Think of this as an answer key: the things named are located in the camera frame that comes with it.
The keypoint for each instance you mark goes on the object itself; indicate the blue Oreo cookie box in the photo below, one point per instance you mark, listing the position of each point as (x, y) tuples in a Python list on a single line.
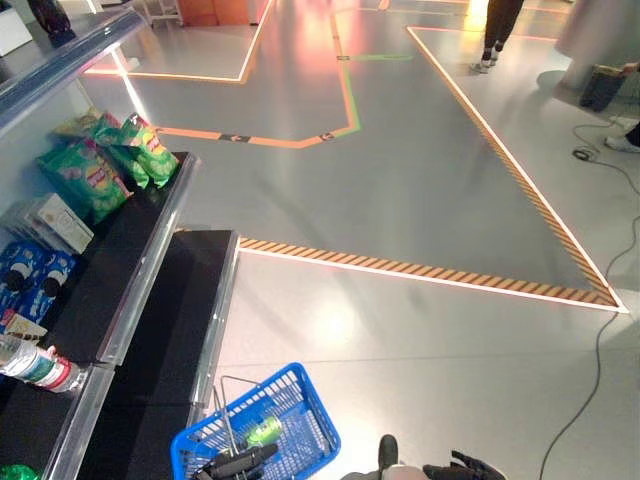
[(52, 290), (20, 280)]

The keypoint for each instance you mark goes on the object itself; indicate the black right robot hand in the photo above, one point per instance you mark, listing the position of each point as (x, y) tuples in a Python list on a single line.
[(465, 470)]

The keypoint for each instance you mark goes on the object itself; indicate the black store shelf unit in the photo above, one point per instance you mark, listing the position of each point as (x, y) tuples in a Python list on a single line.
[(150, 300)]

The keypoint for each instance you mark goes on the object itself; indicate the blue plastic shopping basket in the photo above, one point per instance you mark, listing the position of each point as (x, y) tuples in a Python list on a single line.
[(177, 455)]

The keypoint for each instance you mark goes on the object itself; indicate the green drink can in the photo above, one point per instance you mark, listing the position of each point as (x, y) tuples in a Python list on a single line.
[(262, 430)]

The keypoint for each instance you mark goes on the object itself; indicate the silver right robot leg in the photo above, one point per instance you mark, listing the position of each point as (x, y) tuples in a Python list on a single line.
[(387, 450)]

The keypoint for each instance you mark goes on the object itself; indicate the beige cardboard snack box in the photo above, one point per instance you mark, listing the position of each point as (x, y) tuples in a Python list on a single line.
[(60, 220)]

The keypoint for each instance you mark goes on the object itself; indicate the yellowish green chips bag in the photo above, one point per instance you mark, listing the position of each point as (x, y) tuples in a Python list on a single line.
[(77, 125)]

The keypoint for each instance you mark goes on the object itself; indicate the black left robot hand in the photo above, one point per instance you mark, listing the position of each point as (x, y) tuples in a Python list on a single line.
[(240, 460)]

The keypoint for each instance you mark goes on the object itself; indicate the grey round column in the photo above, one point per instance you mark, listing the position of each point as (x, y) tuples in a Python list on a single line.
[(595, 35)]

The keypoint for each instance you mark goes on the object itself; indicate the beige wafer roll box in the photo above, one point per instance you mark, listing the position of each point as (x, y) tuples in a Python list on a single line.
[(22, 327)]

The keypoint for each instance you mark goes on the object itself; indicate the clear water bottle red cap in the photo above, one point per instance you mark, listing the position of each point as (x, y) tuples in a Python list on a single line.
[(35, 367)]

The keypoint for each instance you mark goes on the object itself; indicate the person in black trousers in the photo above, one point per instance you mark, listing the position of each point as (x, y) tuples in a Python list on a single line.
[(500, 25)]

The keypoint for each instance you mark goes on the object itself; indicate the orange counter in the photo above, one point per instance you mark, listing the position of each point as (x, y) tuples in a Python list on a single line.
[(215, 11)]

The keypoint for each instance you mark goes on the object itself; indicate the black bag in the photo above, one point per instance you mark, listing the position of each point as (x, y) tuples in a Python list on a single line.
[(600, 90)]

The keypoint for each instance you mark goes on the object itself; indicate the person with white sneaker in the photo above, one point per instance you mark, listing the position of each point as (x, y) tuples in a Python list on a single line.
[(622, 142)]

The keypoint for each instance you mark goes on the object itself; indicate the large green chips bag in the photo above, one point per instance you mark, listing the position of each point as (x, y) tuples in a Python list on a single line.
[(85, 180)]

